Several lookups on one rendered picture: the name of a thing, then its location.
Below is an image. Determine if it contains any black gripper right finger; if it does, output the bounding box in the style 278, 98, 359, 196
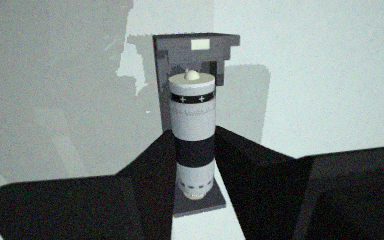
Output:
214, 125, 384, 240

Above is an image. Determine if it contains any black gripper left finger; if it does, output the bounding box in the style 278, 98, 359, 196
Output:
0, 129, 177, 240

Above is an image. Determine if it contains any grey cylindrical battery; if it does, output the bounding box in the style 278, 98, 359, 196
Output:
169, 70, 216, 195

